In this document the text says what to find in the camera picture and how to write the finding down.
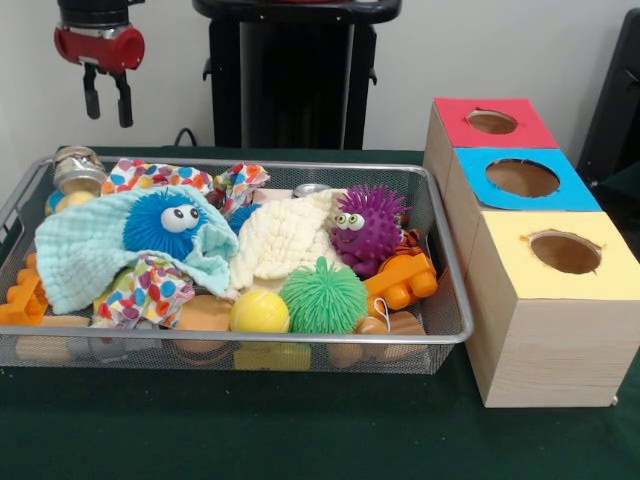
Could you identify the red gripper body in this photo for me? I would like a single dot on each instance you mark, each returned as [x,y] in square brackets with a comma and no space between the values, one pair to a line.
[100,48]

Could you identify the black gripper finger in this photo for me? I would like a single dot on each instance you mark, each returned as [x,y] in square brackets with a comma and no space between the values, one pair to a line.
[91,92]
[124,100]

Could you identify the silver crushed can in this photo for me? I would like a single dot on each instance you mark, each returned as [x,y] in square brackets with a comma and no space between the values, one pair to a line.
[80,170]

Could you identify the blue spiky rubber ball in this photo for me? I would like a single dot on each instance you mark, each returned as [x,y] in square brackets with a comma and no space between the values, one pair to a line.
[240,215]
[155,225]

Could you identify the small orange plastic toy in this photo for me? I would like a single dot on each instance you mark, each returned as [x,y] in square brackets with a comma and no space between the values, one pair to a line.
[24,300]

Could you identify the shallow clear mesh bin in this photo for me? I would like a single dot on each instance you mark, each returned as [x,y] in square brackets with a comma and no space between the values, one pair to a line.
[445,320]

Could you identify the wooden box with three holes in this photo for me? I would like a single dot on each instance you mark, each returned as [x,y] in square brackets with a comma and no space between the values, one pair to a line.
[560,330]

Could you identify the large colourful dotted cloth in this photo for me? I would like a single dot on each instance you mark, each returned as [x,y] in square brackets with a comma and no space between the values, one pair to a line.
[150,177]

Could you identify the small blue yellow ball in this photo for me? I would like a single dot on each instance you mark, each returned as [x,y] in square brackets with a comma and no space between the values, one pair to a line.
[72,201]

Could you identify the mint green cloth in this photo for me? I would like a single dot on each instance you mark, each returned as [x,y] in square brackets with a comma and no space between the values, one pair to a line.
[90,250]

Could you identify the small colourful dotted cloth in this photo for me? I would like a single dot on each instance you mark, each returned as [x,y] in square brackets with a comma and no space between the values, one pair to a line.
[150,290]

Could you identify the cream white cloth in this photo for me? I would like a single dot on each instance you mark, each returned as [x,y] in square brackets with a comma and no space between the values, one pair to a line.
[285,240]

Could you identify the tan orange ball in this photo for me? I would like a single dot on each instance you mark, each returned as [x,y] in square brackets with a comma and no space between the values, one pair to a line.
[203,315]

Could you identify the purple spiky ball with eyes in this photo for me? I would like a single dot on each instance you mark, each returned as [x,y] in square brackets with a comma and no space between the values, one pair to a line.
[372,230]

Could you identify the green spiky rubber ball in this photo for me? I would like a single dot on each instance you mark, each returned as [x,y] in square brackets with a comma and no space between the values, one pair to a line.
[323,297]

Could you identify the orange toy building block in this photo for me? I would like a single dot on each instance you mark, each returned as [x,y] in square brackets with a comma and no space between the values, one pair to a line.
[402,280]

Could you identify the dark green table cloth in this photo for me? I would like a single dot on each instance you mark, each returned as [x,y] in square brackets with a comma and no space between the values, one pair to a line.
[300,430]

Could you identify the black panel stand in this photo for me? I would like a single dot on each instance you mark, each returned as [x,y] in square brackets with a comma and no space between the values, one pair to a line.
[615,90]

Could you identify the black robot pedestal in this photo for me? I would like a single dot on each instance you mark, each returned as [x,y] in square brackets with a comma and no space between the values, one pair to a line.
[290,80]

